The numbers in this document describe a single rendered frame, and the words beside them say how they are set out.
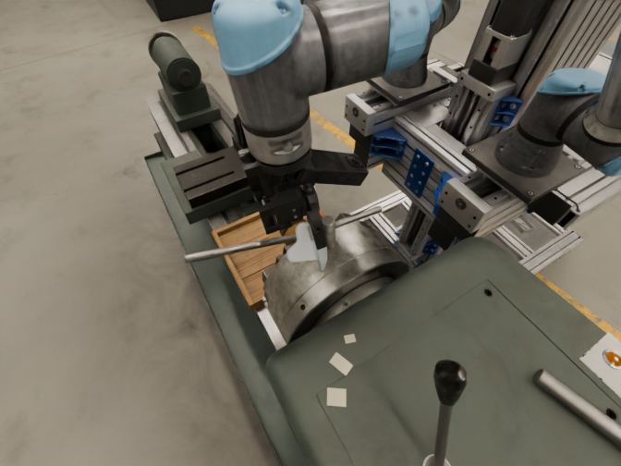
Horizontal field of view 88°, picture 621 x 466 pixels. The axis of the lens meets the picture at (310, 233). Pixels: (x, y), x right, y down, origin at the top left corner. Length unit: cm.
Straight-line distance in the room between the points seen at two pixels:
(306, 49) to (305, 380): 41
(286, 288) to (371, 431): 28
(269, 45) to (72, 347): 206
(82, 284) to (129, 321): 43
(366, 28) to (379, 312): 39
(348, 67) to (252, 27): 9
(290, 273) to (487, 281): 35
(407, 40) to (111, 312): 206
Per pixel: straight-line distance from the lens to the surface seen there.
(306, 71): 31
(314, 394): 49
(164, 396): 191
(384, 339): 52
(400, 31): 34
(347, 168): 45
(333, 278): 58
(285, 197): 42
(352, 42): 32
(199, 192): 112
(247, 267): 101
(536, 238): 230
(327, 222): 54
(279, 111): 32
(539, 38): 114
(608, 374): 65
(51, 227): 281
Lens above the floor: 174
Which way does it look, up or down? 54 degrees down
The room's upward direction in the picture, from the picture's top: straight up
